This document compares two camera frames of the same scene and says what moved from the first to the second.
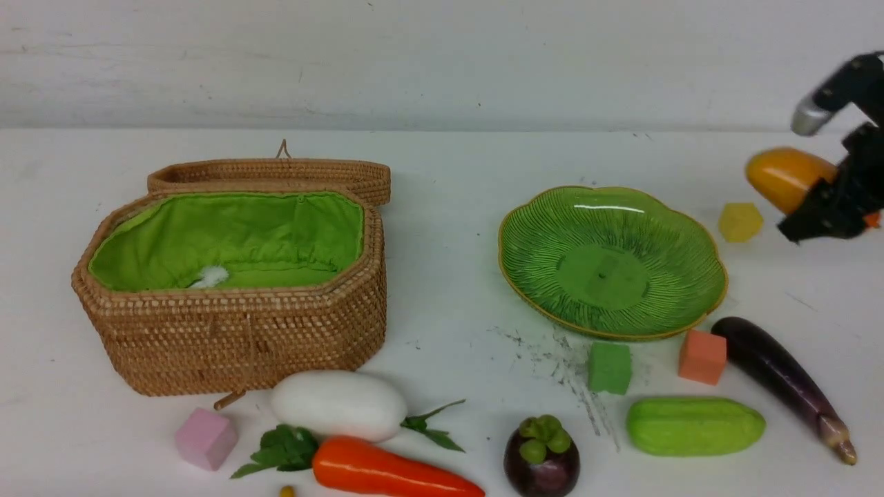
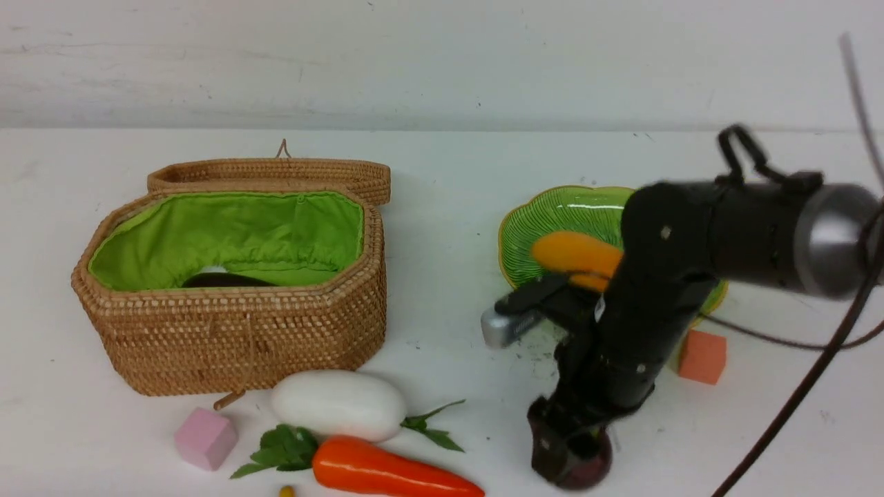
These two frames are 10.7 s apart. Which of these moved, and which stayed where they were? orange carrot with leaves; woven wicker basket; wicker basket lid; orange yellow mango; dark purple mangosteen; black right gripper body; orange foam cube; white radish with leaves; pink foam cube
Moved: black right gripper body; orange yellow mango; dark purple mangosteen
Stayed: woven wicker basket; orange carrot with leaves; wicker basket lid; white radish with leaves; orange foam cube; pink foam cube
